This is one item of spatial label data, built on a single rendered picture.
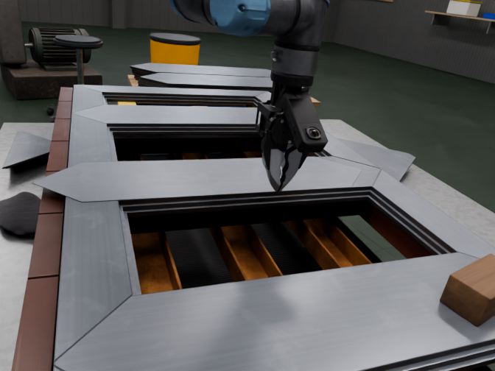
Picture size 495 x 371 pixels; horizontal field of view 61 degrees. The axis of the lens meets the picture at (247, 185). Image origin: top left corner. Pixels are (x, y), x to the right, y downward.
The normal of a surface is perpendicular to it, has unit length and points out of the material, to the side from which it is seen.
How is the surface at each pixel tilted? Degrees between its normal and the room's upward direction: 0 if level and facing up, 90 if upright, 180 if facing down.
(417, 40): 90
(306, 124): 30
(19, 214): 4
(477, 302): 90
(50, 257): 0
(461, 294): 90
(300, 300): 0
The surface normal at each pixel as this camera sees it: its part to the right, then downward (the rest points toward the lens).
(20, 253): 0.11, -0.90
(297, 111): 0.25, -0.55
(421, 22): -0.86, 0.12
